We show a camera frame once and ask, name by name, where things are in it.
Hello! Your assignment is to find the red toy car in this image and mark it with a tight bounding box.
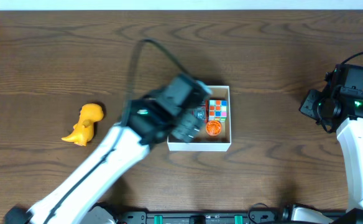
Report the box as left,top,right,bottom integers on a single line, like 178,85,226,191
193,106,208,123

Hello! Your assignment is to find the orange turbine wheel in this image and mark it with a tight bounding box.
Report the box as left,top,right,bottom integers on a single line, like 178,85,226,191
205,120,222,136

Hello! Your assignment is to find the colourful puzzle cube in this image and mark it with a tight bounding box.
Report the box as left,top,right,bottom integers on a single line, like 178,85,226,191
208,100,227,123

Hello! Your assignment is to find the white cardboard box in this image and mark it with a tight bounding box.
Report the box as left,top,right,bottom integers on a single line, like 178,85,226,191
167,86,232,152

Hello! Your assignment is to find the orange toy dinosaur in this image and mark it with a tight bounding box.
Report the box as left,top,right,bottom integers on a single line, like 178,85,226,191
62,103,104,146

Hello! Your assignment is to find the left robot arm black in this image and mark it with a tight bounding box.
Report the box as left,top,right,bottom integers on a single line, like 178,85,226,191
4,73,212,223

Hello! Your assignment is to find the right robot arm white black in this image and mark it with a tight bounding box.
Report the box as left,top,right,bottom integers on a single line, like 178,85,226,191
282,85,363,223

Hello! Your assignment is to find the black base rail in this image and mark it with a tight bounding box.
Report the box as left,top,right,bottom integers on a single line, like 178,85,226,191
90,203,354,224

